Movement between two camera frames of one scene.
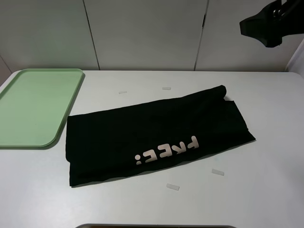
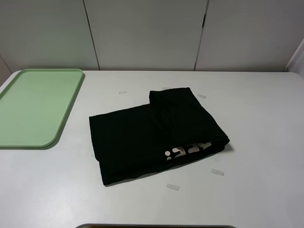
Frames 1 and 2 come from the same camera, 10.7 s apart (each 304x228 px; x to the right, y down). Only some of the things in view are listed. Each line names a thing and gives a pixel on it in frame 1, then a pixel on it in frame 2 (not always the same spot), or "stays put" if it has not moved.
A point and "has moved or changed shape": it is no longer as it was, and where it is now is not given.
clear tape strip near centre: (173, 187) stays put
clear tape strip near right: (214, 171) stays put
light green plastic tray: (34, 107) stays put
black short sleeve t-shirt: (132, 142) has moved or changed shape
